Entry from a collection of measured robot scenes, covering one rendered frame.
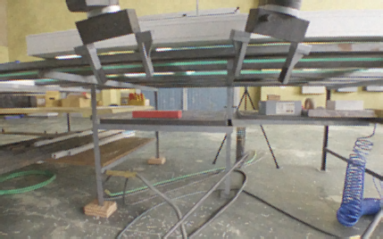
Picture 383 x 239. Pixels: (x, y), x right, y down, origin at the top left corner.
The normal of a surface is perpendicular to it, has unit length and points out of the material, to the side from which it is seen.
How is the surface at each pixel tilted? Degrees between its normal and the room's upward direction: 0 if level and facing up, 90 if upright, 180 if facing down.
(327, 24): 90
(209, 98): 90
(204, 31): 90
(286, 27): 114
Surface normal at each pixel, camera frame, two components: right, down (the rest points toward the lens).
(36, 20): -0.18, 0.10
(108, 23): -0.10, 0.49
